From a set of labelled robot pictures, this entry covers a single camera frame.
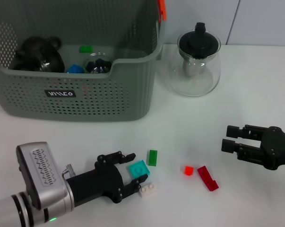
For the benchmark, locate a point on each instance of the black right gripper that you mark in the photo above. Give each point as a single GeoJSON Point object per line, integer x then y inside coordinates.
{"type": "Point", "coordinates": [277, 149]}

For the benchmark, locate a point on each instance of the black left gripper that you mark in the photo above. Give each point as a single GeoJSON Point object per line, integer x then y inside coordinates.
{"type": "Point", "coordinates": [97, 182]}

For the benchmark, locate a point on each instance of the teal square toy plate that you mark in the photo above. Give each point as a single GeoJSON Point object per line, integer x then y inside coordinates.
{"type": "Point", "coordinates": [138, 169]}

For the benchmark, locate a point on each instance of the white toy brick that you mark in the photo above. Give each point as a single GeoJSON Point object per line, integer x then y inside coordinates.
{"type": "Point", "coordinates": [148, 189]}

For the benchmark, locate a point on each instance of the glass teacup black sleeve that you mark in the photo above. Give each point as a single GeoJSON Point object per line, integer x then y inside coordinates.
{"type": "Point", "coordinates": [51, 62]}
{"type": "Point", "coordinates": [98, 65]}

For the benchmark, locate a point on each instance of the blue square toy plate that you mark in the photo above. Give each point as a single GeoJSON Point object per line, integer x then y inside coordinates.
{"type": "Point", "coordinates": [75, 69]}

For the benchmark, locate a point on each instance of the green toy brick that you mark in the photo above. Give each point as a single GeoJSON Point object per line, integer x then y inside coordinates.
{"type": "Point", "coordinates": [86, 49]}
{"type": "Point", "coordinates": [153, 158]}

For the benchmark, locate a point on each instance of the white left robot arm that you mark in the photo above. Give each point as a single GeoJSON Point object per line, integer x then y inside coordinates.
{"type": "Point", "coordinates": [5, 210]}

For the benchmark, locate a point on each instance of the grey perforated plastic storage bin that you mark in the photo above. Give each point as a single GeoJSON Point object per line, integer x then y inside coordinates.
{"type": "Point", "coordinates": [109, 99]}

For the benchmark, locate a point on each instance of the dark red long brick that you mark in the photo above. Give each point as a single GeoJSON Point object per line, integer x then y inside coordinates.
{"type": "Point", "coordinates": [207, 179]}

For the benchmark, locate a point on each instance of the small red toy brick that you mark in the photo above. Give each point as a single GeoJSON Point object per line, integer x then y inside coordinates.
{"type": "Point", "coordinates": [189, 170]}

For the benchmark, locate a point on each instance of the clear glass teapot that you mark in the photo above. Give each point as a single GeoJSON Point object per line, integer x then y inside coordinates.
{"type": "Point", "coordinates": [203, 80]}

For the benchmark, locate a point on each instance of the black lid with steel strainer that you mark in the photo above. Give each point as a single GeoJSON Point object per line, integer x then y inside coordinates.
{"type": "Point", "coordinates": [199, 42]}

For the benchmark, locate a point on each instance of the dark clay teapot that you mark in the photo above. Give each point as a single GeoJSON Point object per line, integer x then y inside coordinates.
{"type": "Point", "coordinates": [26, 50]}

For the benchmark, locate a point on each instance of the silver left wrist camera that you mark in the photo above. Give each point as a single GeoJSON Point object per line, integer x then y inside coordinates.
{"type": "Point", "coordinates": [41, 170]}

